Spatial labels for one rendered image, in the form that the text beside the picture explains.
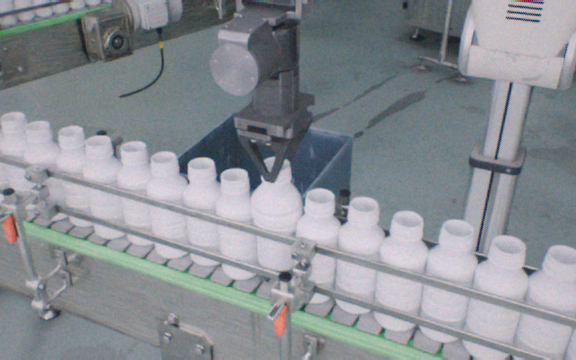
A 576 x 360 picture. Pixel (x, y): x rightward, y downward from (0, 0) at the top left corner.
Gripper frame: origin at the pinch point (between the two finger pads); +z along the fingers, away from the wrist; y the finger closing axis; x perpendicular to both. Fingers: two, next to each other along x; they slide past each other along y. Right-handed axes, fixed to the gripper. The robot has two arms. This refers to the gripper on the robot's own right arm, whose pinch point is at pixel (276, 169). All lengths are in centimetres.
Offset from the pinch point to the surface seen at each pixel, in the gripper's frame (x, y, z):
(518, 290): 31.8, 2.1, 7.0
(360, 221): 12.2, 1.2, 3.8
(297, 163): -22, -57, 34
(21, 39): -124, -72, 22
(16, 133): -46.0, 0.6, 4.6
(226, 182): -6.6, 1.9, 2.7
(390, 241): 16.3, 1.2, 5.7
